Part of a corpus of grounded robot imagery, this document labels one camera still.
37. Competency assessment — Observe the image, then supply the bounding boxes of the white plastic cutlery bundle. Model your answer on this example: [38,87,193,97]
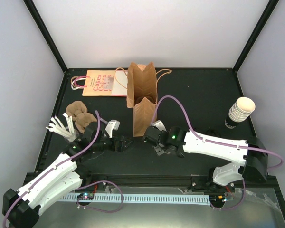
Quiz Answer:
[46,113,79,143]

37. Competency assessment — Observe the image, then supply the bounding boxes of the brown paper bag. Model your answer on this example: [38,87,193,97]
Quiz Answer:
[115,62,172,137]

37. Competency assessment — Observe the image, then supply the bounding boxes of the perforated white metal rail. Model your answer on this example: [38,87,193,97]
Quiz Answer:
[58,193,210,206]

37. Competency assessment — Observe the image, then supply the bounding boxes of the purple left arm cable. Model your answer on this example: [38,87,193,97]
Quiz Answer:
[2,110,102,228]

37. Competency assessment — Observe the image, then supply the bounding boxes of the purple cable loop at rail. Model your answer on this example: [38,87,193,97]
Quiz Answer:
[76,176,125,211]

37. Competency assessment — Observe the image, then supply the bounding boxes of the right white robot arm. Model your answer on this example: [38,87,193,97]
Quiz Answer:
[143,121,268,191]

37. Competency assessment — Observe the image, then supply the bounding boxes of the stack of white paper cups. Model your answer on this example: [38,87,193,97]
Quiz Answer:
[228,97,256,123]

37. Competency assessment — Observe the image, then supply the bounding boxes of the brown pulp cup carrier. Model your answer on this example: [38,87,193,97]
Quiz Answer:
[66,101,97,133]

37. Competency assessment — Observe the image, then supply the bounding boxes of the printed orange paper bag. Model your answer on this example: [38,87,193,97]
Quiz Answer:
[71,67,128,97]

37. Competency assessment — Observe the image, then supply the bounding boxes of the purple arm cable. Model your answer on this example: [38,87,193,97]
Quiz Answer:
[151,95,284,170]
[2,110,102,228]

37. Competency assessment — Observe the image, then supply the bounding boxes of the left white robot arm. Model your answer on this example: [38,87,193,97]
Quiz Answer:
[2,118,128,228]

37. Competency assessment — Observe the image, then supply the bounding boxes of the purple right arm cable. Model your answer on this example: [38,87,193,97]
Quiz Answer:
[151,95,284,170]

